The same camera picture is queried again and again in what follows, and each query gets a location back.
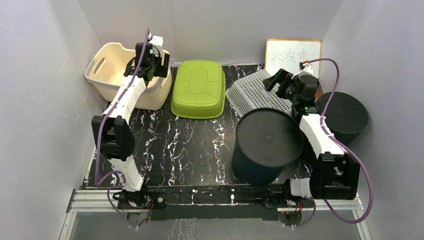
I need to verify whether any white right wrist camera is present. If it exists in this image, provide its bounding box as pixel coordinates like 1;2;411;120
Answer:
297;60;314;77

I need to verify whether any white perforated strainer basket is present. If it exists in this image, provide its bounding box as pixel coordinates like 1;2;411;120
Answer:
225;69;292;117

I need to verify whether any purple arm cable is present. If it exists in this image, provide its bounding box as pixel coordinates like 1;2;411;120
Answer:
294;57;375;228
93;28;153;229

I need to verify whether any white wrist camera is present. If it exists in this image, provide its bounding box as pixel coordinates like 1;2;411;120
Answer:
297;60;314;77
148;33;164;58

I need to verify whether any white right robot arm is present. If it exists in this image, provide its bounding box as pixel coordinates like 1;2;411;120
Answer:
262;68;361;207

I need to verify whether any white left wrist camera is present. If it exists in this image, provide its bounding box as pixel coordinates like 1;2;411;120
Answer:
148;33;164;58

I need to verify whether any black ribbed bucket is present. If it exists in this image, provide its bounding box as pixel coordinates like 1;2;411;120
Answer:
299;91;369;165

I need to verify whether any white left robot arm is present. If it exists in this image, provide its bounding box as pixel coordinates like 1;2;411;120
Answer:
85;41;172;208

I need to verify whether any green plastic basin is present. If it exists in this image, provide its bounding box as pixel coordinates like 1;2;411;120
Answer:
171;60;226;119

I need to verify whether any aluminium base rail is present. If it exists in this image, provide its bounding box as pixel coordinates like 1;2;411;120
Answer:
59;189;372;240

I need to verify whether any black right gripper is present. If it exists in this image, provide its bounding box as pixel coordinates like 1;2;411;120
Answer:
263;68;300;104

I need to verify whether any small whiteboard wooden frame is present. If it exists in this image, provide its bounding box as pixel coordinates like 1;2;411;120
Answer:
264;39;322;75

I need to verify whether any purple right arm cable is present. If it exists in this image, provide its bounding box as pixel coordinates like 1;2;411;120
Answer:
294;57;375;228

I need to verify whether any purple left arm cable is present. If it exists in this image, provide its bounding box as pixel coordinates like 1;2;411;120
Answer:
93;28;153;229

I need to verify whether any dark blue large bucket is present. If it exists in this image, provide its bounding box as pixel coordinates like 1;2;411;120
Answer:
231;108;304;185

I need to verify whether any cream perforated storage basket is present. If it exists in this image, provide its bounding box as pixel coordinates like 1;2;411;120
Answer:
84;42;173;111

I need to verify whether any dark paperback book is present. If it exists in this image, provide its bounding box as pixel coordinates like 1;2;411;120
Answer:
315;81;324;100

